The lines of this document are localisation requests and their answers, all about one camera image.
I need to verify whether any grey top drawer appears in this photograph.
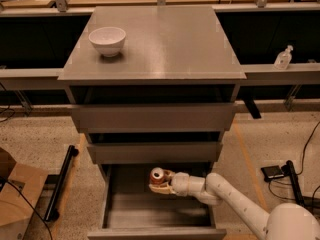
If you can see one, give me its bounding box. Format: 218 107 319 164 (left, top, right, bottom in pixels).
72 103 235 133

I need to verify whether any black cable on box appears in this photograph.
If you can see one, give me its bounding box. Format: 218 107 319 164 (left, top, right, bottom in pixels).
0 177 54 240

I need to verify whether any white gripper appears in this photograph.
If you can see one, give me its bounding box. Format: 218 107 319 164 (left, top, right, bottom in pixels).
149 169 205 197

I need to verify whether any red coke can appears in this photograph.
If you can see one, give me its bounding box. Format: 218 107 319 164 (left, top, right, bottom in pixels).
149 167 165 185

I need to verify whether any black bar right floor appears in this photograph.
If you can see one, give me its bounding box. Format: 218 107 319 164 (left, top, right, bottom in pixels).
282 160 305 207

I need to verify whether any grey metal rail frame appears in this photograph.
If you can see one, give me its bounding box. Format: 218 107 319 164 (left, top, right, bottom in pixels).
1 6 320 89

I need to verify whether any grey middle drawer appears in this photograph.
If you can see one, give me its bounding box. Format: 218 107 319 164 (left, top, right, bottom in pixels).
87 142 222 164

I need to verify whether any grey drawer cabinet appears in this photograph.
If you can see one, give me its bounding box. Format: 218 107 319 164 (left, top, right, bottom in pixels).
59 6 246 168

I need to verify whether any black power adapter box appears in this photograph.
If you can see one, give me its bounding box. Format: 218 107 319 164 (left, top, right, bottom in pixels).
261 166 284 182

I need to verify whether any black bar left floor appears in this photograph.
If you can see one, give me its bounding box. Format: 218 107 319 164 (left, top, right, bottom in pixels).
44 145 79 222

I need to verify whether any white ceramic bowl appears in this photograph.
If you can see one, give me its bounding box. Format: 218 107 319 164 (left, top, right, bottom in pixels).
89 27 126 57

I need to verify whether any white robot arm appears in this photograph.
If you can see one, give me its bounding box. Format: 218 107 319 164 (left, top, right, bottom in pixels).
149 167 320 240

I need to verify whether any black cable right floor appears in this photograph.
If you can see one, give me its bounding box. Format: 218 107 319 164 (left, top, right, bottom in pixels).
267 120 320 205

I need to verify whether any black bar floor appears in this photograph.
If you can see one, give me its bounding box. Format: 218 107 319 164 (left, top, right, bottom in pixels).
44 145 79 222
282 160 305 207

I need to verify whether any brown cardboard box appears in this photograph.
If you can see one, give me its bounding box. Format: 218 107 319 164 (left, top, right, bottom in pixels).
0 148 48 240

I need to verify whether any grey open bottom drawer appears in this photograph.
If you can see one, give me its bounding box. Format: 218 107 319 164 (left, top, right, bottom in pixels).
88 163 226 240

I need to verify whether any clear sanitizer pump bottle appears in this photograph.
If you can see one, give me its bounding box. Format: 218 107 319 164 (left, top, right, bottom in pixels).
274 45 293 70

